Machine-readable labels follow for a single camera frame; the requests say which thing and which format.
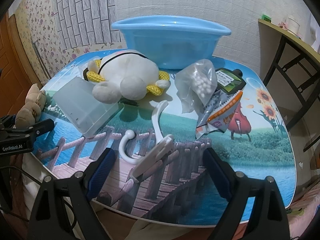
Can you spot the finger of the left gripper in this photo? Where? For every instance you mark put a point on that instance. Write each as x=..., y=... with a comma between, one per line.
x=36, y=130
x=7, y=121

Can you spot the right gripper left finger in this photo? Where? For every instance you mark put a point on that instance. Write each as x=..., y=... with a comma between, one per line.
x=49, y=218

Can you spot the beige plush toy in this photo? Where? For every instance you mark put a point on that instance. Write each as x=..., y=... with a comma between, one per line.
x=31, y=112

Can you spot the long clear plastic case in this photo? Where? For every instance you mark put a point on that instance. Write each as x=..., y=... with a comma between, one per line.
x=77, y=103

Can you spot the white plastic hook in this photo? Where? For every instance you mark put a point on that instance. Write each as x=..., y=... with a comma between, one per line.
x=152, y=151

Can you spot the white plush with yellow net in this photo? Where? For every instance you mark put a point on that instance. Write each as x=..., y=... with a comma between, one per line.
x=125, y=74

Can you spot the orange white sachet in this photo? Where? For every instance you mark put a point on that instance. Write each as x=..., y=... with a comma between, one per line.
x=217, y=114

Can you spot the black lotion bottle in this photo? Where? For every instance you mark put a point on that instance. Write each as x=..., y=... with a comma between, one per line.
x=229, y=81

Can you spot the bag of white balls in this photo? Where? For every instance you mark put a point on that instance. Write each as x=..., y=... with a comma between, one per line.
x=195, y=85

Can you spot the wooden door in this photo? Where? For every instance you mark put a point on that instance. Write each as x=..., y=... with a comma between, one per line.
x=17, y=74

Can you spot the wooden side table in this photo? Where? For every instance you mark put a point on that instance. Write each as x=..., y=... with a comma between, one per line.
x=291, y=70

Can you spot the blue plastic basin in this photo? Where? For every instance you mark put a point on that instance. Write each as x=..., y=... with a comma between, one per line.
x=171, y=42

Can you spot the white cup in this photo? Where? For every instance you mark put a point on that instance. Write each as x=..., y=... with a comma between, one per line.
x=293, y=26

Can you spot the green small box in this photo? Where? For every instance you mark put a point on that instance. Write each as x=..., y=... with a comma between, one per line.
x=266, y=18

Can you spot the dustpan with handle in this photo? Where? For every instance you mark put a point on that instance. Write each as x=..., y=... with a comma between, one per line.
x=42, y=65

